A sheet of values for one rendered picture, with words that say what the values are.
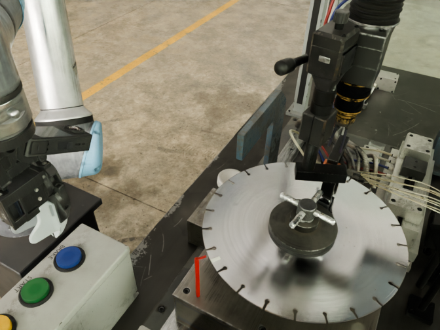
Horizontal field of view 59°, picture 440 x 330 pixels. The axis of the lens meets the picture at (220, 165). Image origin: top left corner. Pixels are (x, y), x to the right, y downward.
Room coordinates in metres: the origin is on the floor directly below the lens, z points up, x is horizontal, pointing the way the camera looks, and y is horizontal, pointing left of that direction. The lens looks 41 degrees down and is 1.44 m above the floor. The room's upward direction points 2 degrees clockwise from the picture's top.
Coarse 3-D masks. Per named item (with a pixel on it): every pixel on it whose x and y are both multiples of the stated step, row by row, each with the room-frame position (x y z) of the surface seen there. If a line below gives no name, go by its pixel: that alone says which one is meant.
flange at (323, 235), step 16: (288, 208) 0.45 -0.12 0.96; (320, 208) 0.46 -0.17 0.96; (272, 224) 0.42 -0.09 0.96; (288, 224) 0.42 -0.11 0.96; (304, 224) 0.41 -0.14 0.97; (320, 224) 0.42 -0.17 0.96; (336, 224) 0.42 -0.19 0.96; (288, 240) 0.39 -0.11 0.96; (304, 240) 0.39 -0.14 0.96; (320, 240) 0.39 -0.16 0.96
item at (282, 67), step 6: (306, 54) 0.52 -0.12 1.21; (282, 60) 0.46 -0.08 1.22; (288, 60) 0.47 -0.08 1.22; (294, 60) 0.48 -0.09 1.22; (300, 60) 0.50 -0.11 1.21; (306, 60) 0.51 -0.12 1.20; (276, 66) 0.46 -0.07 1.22; (282, 66) 0.46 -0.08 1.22; (288, 66) 0.46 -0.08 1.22; (294, 66) 0.47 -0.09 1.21; (276, 72) 0.46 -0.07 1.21; (282, 72) 0.45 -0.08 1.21; (288, 72) 0.46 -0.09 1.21
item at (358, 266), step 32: (224, 192) 0.50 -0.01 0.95; (256, 192) 0.50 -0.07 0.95; (288, 192) 0.50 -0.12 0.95; (352, 192) 0.51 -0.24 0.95; (224, 224) 0.42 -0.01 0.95; (256, 224) 0.43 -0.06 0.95; (352, 224) 0.43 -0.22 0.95; (384, 224) 0.43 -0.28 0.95; (224, 256) 0.36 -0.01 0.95; (256, 256) 0.36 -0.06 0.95; (288, 256) 0.36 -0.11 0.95; (320, 256) 0.36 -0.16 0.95; (352, 256) 0.37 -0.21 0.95; (384, 256) 0.37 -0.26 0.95; (256, 288) 0.31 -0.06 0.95; (288, 288) 0.31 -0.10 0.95; (320, 288) 0.31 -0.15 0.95; (352, 288) 0.31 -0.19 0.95; (384, 288) 0.31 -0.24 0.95; (320, 320) 0.26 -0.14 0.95
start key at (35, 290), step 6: (30, 282) 0.33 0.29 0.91; (36, 282) 0.33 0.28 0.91; (42, 282) 0.33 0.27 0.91; (24, 288) 0.32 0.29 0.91; (30, 288) 0.32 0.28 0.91; (36, 288) 0.32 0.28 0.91; (42, 288) 0.32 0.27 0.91; (48, 288) 0.32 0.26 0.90; (24, 294) 0.31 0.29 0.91; (30, 294) 0.31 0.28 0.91; (36, 294) 0.31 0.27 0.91; (42, 294) 0.31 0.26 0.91; (24, 300) 0.30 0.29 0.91; (30, 300) 0.30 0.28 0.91; (36, 300) 0.30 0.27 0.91
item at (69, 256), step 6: (72, 246) 0.40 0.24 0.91; (60, 252) 0.39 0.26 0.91; (66, 252) 0.39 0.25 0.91; (72, 252) 0.39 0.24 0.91; (78, 252) 0.39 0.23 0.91; (60, 258) 0.38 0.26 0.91; (66, 258) 0.38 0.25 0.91; (72, 258) 0.38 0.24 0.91; (78, 258) 0.38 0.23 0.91; (60, 264) 0.37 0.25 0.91; (66, 264) 0.37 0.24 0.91; (72, 264) 0.37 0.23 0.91
